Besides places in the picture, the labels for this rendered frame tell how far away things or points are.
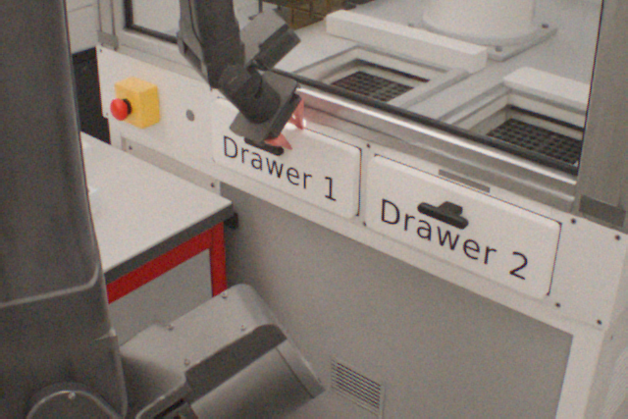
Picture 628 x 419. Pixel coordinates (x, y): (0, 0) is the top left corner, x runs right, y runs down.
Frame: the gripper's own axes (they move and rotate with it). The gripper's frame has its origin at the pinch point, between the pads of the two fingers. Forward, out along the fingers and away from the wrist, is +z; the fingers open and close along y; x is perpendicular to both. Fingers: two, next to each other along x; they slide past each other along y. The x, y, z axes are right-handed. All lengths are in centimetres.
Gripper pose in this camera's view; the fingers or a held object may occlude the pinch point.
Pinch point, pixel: (291, 135)
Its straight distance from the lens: 128.9
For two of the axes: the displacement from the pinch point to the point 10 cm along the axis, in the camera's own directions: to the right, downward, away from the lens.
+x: -7.4, -3.3, 5.8
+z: 4.4, 4.2, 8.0
